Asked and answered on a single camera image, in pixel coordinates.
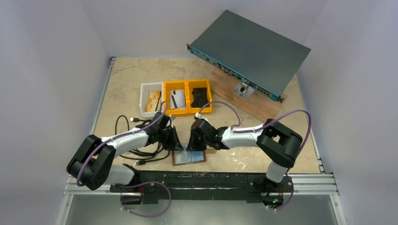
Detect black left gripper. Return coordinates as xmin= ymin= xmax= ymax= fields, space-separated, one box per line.
xmin=157 ymin=125 xmax=183 ymax=150

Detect brown leather card holder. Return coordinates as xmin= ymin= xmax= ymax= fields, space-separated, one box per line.
xmin=172 ymin=143 xmax=216 ymax=166

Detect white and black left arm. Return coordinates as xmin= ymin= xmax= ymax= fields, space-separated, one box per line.
xmin=66 ymin=112 xmax=183 ymax=192

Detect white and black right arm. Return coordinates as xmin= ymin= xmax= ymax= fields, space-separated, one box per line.
xmin=186 ymin=119 xmax=303 ymax=191

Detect black cards stack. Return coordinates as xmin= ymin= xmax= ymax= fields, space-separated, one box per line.
xmin=191 ymin=87 xmax=209 ymax=108

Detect silver cards stack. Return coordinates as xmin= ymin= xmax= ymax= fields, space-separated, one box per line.
xmin=169 ymin=90 xmax=186 ymax=109

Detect gold cards stack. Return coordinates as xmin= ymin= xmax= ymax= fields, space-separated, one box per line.
xmin=145 ymin=91 xmax=161 ymax=113

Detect yellow bin left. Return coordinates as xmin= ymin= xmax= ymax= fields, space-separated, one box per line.
xmin=162 ymin=81 xmax=188 ymax=115

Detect yellow bin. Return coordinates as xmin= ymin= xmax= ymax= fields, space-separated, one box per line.
xmin=185 ymin=79 xmax=213 ymax=114
xmin=162 ymin=81 xmax=188 ymax=115

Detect yellow bin right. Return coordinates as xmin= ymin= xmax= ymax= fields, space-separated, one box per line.
xmin=185 ymin=79 xmax=213 ymax=114

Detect wooden board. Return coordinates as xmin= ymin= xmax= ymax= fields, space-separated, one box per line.
xmin=207 ymin=68 xmax=287 ymax=122

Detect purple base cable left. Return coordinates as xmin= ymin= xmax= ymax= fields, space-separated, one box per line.
xmin=120 ymin=181 xmax=172 ymax=218

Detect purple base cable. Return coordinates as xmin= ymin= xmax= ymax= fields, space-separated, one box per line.
xmin=264 ymin=173 xmax=295 ymax=212
xmin=120 ymin=181 xmax=172 ymax=218

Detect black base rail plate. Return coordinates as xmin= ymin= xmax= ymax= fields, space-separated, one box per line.
xmin=110 ymin=168 xmax=294 ymax=206

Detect metal bracket with knob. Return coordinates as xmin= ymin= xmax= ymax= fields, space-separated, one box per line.
xmin=233 ymin=82 xmax=254 ymax=99

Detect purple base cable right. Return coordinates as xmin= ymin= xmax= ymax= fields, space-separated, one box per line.
xmin=264 ymin=173 xmax=295 ymax=212

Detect blue grey network switch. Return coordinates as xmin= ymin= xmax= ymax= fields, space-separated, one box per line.
xmin=187 ymin=10 xmax=311 ymax=103

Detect aluminium frame rail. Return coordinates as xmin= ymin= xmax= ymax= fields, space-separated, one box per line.
xmin=63 ymin=173 xmax=340 ymax=197

